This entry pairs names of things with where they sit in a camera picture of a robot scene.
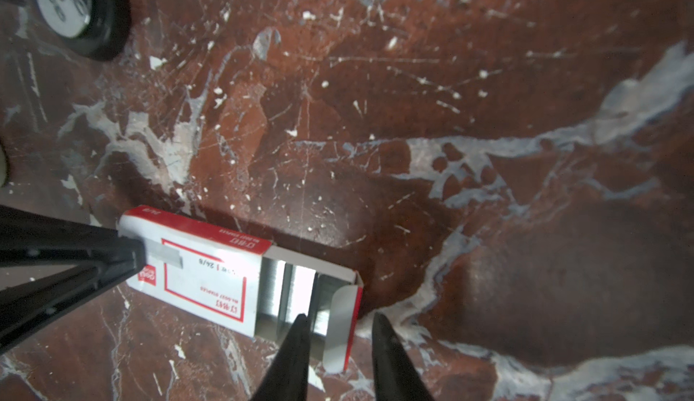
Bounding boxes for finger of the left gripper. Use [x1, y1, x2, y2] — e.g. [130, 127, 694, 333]
[1, 262, 144, 354]
[1, 206, 146, 268]

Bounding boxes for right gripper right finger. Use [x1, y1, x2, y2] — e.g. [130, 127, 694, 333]
[372, 312, 434, 401]

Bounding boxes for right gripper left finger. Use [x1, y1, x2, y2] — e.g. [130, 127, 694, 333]
[251, 314, 311, 401]

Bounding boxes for white red staple box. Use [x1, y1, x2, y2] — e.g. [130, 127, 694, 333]
[117, 206, 363, 373]

